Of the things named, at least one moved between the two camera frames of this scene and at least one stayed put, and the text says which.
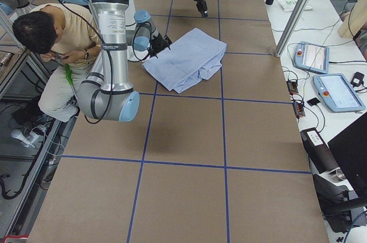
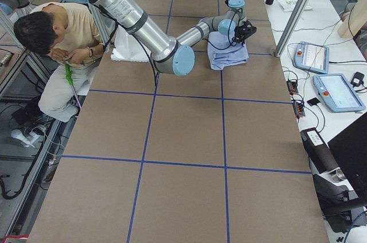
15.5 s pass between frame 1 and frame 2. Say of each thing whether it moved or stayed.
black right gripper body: moved
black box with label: stayed
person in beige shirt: stayed
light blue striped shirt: moved
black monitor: stayed
